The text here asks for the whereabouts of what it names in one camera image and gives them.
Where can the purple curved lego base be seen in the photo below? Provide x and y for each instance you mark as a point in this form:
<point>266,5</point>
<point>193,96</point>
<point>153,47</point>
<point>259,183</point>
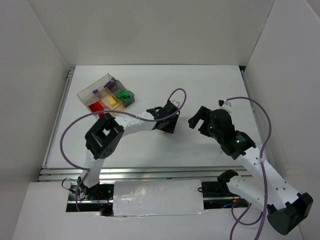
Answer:
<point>109,84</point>

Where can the clear plastic bin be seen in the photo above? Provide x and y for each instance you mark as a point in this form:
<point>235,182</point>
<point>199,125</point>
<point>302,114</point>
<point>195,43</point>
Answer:
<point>86,95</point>

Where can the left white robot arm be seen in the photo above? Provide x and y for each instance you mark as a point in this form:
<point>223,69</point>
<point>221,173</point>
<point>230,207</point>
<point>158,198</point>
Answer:
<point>104,136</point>

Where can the yellow curved lego brick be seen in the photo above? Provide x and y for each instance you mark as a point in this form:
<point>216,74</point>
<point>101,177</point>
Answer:
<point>112,102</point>

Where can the red rounded lego block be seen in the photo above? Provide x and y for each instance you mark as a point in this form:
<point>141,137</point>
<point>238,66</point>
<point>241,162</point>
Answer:
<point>92,107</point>

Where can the white foil tape panel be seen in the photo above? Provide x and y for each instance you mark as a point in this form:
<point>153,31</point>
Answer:
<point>157,198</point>

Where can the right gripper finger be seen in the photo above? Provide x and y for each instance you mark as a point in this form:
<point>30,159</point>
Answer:
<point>202,114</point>
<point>206,128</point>

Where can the green long lego brick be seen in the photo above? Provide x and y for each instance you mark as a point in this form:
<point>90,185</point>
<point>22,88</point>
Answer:
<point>124,100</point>

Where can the red curved lego brick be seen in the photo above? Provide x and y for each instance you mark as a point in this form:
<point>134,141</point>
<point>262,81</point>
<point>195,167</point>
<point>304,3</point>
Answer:
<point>98,106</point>

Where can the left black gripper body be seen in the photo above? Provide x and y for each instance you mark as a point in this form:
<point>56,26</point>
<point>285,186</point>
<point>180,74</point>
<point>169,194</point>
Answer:
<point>169,120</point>

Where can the grey smoked plastic bin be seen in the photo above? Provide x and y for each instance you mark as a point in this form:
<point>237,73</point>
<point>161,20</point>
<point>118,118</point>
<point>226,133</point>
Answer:
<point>118,86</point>

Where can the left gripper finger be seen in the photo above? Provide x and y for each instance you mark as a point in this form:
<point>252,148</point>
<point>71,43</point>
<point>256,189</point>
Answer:
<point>166,127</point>
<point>173,121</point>

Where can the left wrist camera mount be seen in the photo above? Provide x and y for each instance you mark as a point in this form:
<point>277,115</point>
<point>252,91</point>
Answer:
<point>175,103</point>

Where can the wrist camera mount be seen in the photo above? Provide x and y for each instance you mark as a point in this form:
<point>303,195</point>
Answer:
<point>175,103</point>
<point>225,105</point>

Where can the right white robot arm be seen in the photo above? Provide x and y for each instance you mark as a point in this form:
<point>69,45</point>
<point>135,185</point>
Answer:
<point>285,207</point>

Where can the green lego brick with studs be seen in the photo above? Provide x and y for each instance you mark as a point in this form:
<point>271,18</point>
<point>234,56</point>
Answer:
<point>123,95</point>

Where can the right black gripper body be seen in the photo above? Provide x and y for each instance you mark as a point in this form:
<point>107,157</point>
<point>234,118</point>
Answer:
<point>203,120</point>

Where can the orange plastic bin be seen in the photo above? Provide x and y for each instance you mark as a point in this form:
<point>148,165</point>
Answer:
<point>102,96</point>

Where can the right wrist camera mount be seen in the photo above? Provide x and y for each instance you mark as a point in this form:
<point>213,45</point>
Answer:
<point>225,105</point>

